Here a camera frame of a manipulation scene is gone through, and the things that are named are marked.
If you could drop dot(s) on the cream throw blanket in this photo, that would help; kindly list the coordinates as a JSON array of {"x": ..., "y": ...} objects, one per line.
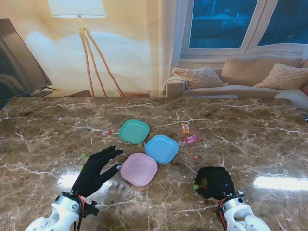
[{"x": 179, "y": 80}]

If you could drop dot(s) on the wooden tripod floor lamp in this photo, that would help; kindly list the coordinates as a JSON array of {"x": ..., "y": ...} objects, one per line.
[{"x": 77, "y": 8}]

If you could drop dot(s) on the green square plastic dish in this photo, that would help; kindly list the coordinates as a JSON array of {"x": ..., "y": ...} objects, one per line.
[{"x": 133, "y": 131}]

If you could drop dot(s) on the pink square plastic dish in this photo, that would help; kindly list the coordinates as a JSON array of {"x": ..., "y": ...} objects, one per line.
[{"x": 139, "y": 169}]

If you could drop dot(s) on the small red yellow candy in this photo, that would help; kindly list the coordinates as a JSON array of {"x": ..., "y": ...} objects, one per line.
[{"x": 195, "y": 157}]

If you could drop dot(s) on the sheer white curtain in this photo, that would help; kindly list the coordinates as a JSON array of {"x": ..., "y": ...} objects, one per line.
[{"x": 173, "y": 36}]

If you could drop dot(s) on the beige sofa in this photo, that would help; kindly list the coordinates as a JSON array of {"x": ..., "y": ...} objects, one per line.
[{"x": 240, "y": 69}]

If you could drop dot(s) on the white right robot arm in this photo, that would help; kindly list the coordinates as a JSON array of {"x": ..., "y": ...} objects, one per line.
[{"x": 238, "y": 211}]

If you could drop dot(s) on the small red wrapped candy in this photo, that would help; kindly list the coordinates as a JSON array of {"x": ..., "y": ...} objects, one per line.
[{"x": 111, "y": 132}]

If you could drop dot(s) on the white framed window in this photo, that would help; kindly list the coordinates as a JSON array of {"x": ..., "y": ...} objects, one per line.
[{"x": 216, "y": 24}]

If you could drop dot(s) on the blue square plastic dish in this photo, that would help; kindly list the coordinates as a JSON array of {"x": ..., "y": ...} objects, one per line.
[{"x": 161, "y": 149}]

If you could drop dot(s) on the low wooden tv cabinet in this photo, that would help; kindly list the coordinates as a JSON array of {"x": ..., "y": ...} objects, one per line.
[{"x": 79, "y": 93}]

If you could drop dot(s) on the cream knitted cushion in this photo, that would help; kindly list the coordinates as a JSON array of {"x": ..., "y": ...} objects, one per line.
[
  {"x": 199, "y": 78},
  {"x": 284, "y": 77}
]

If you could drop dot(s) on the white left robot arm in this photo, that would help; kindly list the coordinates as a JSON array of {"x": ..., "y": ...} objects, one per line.
[{"x": 65, "y": 209}]

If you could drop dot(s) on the orange candy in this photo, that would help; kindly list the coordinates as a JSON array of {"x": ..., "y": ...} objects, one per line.
[{"x": 185, "y": 128}]

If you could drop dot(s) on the pink red candy packet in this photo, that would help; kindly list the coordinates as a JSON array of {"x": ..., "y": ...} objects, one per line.
[{"x": 191, "y": 139}]

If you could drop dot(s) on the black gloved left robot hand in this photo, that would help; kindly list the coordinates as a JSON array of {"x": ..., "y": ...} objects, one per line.
[{"x": 90, "y": 173}]

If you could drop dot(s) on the small pink wrapped candy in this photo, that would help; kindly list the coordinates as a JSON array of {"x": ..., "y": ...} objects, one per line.
[{"x": 103, "y": 133}]

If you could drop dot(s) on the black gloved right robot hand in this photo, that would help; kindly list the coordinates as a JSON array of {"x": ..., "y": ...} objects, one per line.
[{"x": 219, "y": 180}]

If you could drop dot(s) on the flat screen television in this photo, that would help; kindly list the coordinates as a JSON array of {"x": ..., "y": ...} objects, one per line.
[{"x": 14, "y": 60}]

